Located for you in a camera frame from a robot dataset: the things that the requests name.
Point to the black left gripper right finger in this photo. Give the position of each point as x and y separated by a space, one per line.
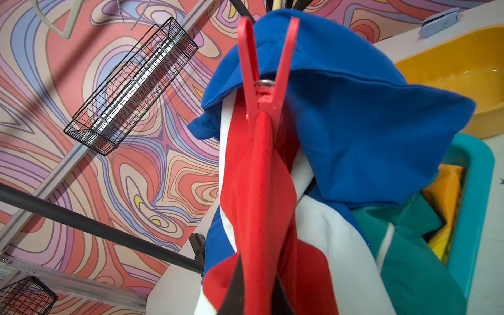
280 304

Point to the metal hanger of teal jacket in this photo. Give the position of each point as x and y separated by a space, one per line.
59 16

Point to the red clothespin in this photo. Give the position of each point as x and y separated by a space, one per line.
263 96

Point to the yellow plastic tray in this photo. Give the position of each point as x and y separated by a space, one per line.
470 65

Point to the black wire basket left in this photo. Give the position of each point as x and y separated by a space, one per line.
28 296

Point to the teal green jacket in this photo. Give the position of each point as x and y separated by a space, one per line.
416 280

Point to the teal plastic basket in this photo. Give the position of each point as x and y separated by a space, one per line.
477 160

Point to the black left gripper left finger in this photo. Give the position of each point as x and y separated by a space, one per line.
233 303

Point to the black wire basket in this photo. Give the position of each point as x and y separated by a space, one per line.
28 296
118 104

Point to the black wire basket rear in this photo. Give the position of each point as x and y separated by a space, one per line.
118 104

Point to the rainbow patchwork jacket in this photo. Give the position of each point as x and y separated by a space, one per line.
444 195

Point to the blue clothespin on table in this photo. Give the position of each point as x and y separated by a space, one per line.
438 22

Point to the blue white red jacket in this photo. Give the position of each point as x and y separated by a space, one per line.
354 133

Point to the white wire hanger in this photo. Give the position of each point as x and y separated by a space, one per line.
132 12

